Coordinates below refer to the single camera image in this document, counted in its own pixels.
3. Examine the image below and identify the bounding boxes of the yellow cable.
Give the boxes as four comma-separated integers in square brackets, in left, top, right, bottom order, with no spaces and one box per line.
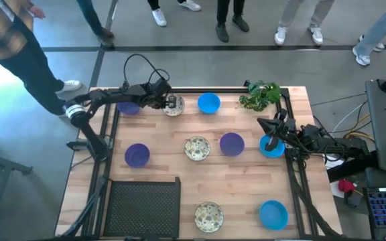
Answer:
[342,112,375,143]

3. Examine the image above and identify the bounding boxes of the white paper sheet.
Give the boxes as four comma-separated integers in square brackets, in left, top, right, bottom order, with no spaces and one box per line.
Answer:
[330,180,348,199]
[324,157,346,171]

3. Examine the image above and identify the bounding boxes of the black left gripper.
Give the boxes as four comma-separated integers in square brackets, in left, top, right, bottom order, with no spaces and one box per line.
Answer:
[145,78,178,110]

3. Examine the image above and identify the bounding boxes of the blue mini bowl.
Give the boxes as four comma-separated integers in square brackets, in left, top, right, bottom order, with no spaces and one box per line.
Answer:
[197,92,221,114]
[259,199,290,231]
[259,135,286,159]

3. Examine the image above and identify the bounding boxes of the purple mini bowl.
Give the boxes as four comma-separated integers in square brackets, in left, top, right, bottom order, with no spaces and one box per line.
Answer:
[219,132,245,157]
[117,101,141,116]
[124,143,151,169]

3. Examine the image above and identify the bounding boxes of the small red object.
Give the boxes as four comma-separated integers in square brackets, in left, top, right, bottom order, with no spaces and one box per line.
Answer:
[337,179,357,194]

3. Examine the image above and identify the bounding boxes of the person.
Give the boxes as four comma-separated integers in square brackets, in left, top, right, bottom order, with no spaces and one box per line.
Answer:
[273,0,336,47]
[352,0,386,67]
[0,0,83,116]
[215,0,250,44]
[147,0,202,27]
[76,0,115,47]

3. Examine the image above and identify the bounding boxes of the yellow speckled ceramic bowl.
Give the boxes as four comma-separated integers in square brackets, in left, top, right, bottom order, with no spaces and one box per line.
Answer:
[194,201,224,234]
[184,135,211,162]
[162,94,186,117]

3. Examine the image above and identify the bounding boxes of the white cable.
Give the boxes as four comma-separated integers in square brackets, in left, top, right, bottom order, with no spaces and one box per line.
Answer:
[332,100,368,135]

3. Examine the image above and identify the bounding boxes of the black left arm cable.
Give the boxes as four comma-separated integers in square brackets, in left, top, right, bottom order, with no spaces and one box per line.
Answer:
[122,53,171,88]

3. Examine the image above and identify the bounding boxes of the black diagonal bar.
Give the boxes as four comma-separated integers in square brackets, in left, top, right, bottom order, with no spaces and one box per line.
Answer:
[326,150,380,183]

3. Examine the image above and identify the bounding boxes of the black perforated dish rack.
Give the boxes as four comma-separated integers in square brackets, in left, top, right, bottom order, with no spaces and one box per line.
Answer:
[103,176,182,239]

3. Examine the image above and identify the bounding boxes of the green plant in white pot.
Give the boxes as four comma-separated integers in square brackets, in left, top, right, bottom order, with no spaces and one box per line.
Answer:
[239,80,282,112]

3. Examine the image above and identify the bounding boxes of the thin black floor cable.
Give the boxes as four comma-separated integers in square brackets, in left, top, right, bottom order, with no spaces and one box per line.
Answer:
[310,92,368,107]

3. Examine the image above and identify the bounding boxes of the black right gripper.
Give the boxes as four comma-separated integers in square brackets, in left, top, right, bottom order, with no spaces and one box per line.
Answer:
[257,108,298,151]

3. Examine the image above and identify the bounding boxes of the black floor stand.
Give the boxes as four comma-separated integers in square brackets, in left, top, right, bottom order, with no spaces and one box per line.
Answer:
[0,133,34,241]

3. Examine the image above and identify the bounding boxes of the black aluminium frame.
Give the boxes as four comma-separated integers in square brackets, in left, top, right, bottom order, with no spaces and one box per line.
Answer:
[60,86,343,240]

